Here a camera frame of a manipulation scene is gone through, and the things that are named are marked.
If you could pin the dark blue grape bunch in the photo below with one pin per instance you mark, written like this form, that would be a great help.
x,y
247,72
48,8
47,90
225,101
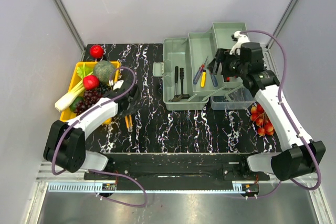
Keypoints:
x,y
103,88

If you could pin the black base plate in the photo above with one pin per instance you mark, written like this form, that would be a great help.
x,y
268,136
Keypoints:
x,y
180,172

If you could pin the yellow handled screwdriver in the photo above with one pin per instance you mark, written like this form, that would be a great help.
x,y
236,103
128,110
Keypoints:
x,y
203,78

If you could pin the black claw hammer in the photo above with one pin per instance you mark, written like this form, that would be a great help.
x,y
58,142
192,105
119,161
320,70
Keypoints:
x,y
184,96

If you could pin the clear grey plastic toolbox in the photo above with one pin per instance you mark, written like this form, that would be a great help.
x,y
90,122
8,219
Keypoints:
x,y
187,82

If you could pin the red cherry bunch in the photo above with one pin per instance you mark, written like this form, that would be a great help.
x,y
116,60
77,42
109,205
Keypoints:
x,y
261,120

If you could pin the yellow plastic tray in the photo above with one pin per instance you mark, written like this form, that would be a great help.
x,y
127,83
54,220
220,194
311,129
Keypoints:
x,y
67,114

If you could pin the red radish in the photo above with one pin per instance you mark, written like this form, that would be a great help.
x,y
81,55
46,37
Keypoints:
x,y
90,82

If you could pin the blue screwdriver with red band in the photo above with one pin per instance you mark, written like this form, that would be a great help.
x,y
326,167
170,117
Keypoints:
x,y
199,72

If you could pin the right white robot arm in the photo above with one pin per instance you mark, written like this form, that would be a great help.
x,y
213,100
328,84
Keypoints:
x,y
300,155

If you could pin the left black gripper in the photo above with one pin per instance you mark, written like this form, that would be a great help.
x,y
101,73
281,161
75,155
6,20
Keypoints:
x,y
130,110

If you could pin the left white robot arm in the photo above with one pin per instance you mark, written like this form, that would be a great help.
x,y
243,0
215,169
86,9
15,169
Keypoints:
x,y
66,143

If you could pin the white green leek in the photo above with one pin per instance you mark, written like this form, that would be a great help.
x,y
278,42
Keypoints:
x,y
66,100

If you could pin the red tomato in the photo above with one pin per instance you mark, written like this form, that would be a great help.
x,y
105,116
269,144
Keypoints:
x,y
96,51

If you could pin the dark red grape bunch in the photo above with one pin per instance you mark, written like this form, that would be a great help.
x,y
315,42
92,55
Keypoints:
x,y
90,98

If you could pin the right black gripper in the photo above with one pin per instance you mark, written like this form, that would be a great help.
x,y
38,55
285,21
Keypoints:
x,y
222,56

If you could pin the green lettuce leaf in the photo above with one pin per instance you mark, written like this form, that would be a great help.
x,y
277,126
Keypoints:
x,y
84,70

